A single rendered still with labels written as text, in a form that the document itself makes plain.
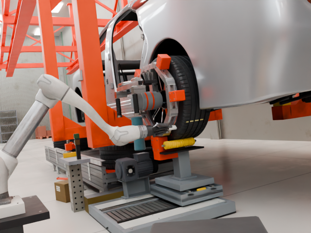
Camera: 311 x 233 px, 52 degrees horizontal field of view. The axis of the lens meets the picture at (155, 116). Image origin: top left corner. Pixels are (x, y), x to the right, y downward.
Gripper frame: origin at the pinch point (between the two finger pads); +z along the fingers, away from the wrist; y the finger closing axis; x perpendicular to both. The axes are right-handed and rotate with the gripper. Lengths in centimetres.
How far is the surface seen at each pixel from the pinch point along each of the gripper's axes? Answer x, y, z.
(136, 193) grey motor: 2, -79, -9
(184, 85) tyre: 12.1, 27.6, 7.7
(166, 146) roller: -4.7, -14.3, -1.8
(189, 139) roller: -3.0, -12.7, 18.0
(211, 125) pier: 274, -319, 344
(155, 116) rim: 33.7, -21.6, 7.9
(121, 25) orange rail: 597, -240, 218
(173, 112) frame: 3.3, 11.4, -0.2
